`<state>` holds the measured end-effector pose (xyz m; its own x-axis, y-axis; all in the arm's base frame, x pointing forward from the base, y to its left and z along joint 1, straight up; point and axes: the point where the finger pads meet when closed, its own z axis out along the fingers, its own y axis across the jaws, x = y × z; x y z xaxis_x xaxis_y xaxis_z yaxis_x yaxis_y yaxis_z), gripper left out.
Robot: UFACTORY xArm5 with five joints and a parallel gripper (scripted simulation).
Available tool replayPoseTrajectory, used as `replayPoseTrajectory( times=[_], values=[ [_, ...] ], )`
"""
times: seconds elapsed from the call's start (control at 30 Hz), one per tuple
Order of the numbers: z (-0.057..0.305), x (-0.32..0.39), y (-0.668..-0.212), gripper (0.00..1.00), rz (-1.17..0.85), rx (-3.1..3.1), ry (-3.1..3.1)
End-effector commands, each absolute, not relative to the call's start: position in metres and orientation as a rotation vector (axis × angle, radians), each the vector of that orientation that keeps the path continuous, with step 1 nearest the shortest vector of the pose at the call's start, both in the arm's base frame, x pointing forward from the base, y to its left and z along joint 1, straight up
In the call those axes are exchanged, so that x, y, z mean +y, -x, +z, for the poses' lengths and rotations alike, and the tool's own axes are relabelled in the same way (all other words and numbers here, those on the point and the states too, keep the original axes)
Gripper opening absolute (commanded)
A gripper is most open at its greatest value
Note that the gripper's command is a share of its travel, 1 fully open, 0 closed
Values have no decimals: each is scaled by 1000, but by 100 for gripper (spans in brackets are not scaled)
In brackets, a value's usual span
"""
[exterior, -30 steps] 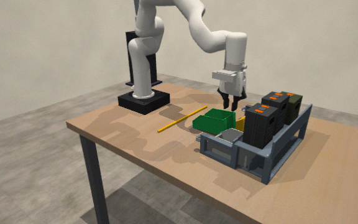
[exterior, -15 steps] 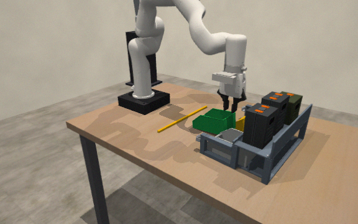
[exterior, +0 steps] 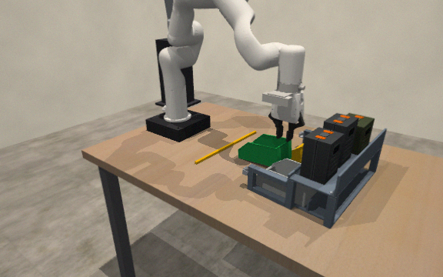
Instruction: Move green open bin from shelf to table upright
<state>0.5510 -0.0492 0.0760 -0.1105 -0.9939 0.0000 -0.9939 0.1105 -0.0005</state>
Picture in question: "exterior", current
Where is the yellow open bin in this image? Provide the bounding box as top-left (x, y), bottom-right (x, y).
top-left (291, 144), bottom-right (303, 163)

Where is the green bin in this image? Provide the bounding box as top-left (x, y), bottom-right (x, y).
top-left (238, 134), bottom-right (291, 166)

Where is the yellow vertical bar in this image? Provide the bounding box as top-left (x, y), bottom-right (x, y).
top-left (195, 131), bottom-right (256, 165)

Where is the olive green tool case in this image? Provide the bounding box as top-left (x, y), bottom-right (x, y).
top-left (347, 113), bottom-right (375, 155)

